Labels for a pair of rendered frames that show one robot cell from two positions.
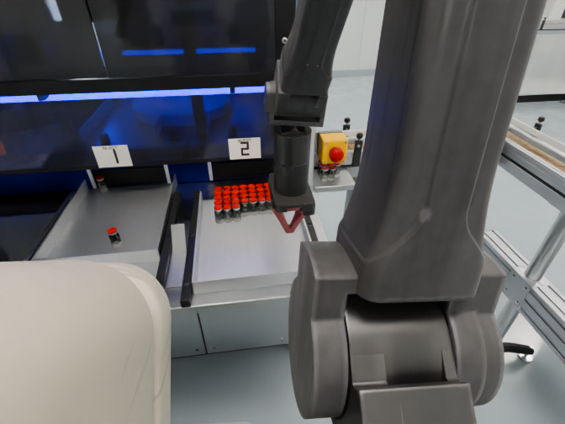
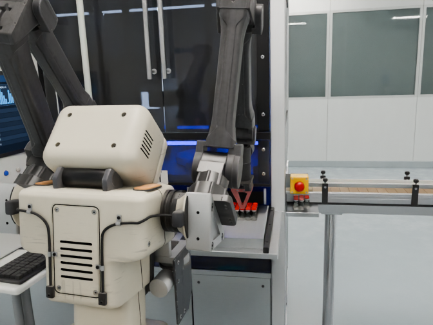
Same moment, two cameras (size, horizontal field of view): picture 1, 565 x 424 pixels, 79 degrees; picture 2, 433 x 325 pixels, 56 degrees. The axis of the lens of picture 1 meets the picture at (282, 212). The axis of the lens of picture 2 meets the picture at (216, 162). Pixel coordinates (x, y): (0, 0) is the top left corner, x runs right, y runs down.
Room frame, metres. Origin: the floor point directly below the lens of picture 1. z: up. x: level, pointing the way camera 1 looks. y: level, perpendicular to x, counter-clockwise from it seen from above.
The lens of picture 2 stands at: (-0.72, -0.34, 1.44)
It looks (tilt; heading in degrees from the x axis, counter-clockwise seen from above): 12 degrees down; 19
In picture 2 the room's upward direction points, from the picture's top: 2 degrees counter-clockwise
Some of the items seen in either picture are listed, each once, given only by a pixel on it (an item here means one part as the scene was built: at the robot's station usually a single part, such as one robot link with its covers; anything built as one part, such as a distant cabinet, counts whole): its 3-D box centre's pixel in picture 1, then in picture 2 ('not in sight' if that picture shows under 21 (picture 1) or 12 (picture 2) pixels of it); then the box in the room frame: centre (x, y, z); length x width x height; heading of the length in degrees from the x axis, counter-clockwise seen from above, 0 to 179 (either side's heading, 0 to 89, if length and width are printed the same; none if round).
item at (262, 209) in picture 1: (249, 206); (234, 213); (0.73, 0.09, 0.90); 0.18 x 0.02 x 0.05; 98
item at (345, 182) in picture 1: (330, 177); (302, 209); (0.95, -0.15, 0.87); 0.14 x 0.13 x 0.02; 8
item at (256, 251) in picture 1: (251, 230); (230, 224); (0.65, 0.07, 0.90); 0.34 x 0.26 x 0.04; 8
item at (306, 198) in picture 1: (291, 177); (241, 173); (0.49, -0.01, 1.13); 0.10 x 0.07 x 0.07; 8
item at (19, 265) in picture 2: not in sight; (44, 253); (0.40, 0.72, 0.82); 0.40 x 0.14 x 0.02; 1
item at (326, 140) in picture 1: (331, 146); (299, 183); (0.90, -0.14, 0.99); 0.08 x 0.07 x 0.07; 8
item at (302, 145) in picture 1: (292, 142); (241, 153); (0.50, -0.01, 1.19); 0.07 x 0.06 x 0.07; 6
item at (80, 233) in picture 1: (117, 214); not in sight; (0.71, 0.43, 0.90); 0.34 x 0.26 x 0.04; 8
